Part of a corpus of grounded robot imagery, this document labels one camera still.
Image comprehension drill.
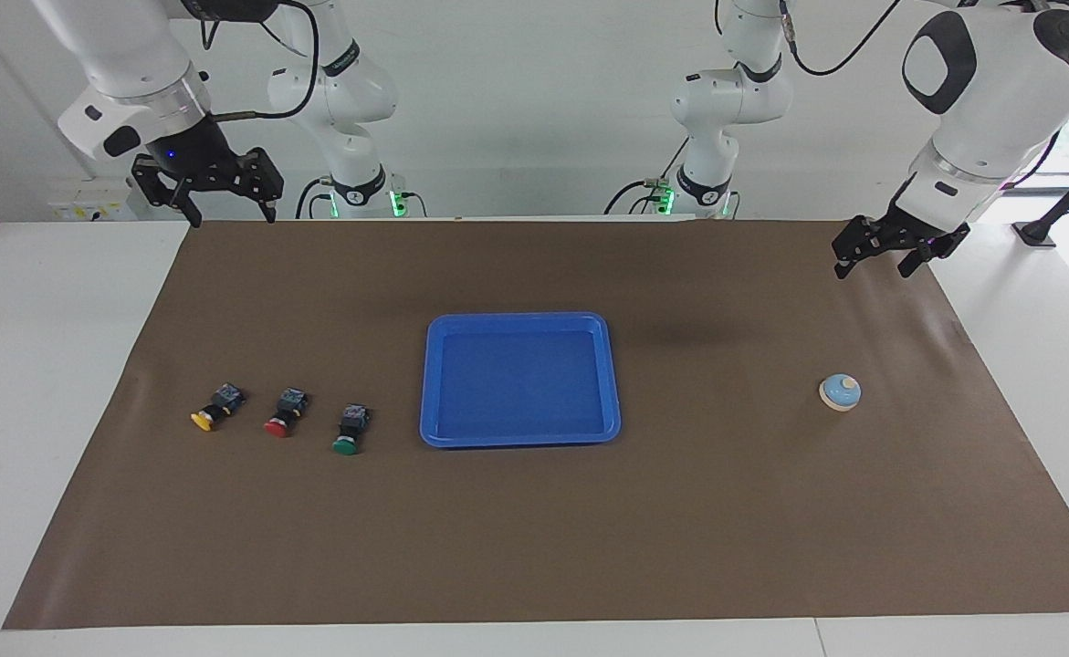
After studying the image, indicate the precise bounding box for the red push button switch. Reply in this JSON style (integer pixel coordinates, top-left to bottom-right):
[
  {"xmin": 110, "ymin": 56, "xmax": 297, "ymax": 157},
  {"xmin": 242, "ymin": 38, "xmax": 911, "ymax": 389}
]
[{"xmin": 264, "ymin": 388, "xmax": 309, "ymax": 439}]

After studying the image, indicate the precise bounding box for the light blue desk bell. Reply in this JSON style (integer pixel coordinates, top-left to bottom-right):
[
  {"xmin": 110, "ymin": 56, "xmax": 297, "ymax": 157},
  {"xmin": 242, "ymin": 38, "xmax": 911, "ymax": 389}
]
[{"xmin": 818, "ymin": 373, "xmax": 863, "ymax": 412}]

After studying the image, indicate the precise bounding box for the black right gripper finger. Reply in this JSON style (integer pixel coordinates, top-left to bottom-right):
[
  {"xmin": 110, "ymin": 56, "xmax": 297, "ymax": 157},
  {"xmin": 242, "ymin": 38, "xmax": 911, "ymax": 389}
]
[
  {"xmin": 240, "ymin": 146, "xmax": 285, "ymax": 225},
  {"xmin": 131, "ymin": 153, "xmax": 204, "ymax": 229}
]

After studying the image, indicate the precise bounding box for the green push button switch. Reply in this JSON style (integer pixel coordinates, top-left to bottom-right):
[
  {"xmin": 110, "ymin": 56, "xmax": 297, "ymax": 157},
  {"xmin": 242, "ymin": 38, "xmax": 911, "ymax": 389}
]
[{"xmin": 331, "ymin": 404, "xmax": 372, "ymax": 456}]

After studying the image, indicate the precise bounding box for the white wall socket box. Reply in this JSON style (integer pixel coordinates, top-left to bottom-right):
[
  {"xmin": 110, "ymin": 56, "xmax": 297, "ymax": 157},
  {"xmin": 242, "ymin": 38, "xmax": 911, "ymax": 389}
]
[{"xmin": 48, "ymin": 178, "xmax": 138, "ymax": 222}]

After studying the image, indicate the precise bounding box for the brown paper table mat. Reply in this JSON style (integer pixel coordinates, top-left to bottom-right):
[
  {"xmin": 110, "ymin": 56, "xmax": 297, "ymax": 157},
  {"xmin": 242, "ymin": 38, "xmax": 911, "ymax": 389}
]
[{"xmin": 2, "ymin": 219, "xmax": 1069, "ymax": 631}]

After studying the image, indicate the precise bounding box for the yellow push button switch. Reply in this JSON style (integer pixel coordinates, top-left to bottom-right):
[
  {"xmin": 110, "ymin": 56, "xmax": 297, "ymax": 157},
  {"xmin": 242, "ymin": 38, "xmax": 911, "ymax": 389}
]
[{"xmin": 190, "ymin": 383, "xmax": 246, "ymax": 433}]

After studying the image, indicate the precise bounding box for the black angled stand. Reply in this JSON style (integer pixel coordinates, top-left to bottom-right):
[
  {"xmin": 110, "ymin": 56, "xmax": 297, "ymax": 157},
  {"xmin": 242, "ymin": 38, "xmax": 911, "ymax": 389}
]
[{"xmin": 1013, "ymin": 146, "xmax": 1069, "ymax": 249}]

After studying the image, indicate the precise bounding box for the blue plastic tray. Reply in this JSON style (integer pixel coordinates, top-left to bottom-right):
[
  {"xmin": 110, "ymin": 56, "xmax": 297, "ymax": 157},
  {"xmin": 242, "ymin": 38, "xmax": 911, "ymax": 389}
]
[{"xmin": 419, "ymin": 312, "xmax": 623, "ymax": 450}]

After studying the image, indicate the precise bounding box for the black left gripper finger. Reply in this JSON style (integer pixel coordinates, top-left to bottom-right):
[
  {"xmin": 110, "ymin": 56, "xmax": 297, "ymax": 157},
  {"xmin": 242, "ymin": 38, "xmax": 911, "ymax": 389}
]
[
  {"xmin": 897, "ymin": 239, "xmax": 946, "ymax": 279},
  {"xmin": 832, "ymin": 215, "xmax": 886, "ymax": 280}
]

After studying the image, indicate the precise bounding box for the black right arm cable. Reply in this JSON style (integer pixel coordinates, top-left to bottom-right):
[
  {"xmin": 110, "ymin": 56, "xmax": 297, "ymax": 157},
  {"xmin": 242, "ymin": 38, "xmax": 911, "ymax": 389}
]
[{"xmin": 201, "ymin": 0, "xmax": 320, "ymax": 121}]

